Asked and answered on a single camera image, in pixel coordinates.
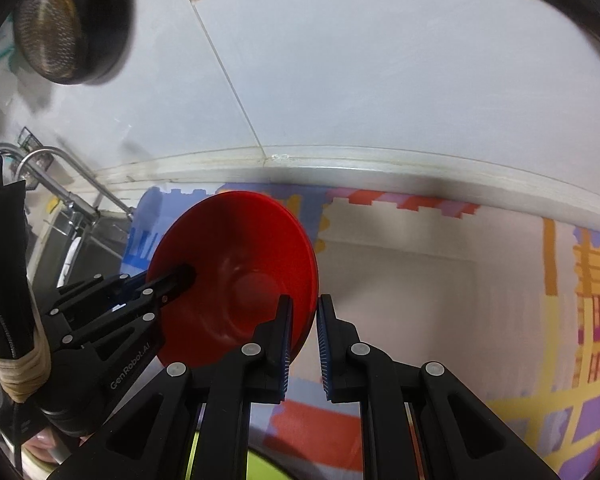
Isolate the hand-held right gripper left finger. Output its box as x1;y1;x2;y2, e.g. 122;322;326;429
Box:
47;294;295;480

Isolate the beige rubber band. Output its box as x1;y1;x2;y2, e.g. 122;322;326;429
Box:
0;327;54;404

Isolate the green plate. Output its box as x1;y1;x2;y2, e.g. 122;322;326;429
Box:
187;430;287;480

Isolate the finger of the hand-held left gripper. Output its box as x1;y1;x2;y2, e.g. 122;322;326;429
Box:
62;264;197;349
47;270;150;319

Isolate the wire sponge basket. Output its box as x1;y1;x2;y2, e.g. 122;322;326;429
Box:
18;128;49;172

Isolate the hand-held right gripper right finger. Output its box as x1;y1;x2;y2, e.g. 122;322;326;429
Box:
316;294;563;480

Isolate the tall chrome kitchen faucet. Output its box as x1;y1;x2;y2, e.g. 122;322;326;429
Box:
0;142;101;226

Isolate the red and black bowl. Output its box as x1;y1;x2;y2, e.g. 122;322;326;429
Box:
145;191;319;368

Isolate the black frying pan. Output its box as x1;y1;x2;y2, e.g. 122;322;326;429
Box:
11;0;135;87

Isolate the colourful patterned table mat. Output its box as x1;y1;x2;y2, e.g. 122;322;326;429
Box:
124;182;600;480

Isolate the black fabric strap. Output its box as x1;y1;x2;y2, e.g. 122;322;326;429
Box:
0;155;51;361

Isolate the thin gooseneck faucet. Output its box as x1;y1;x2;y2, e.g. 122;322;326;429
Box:
17;146;137;222

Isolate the stainless steel sink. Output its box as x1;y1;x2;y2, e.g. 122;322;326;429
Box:
25;205;132;293

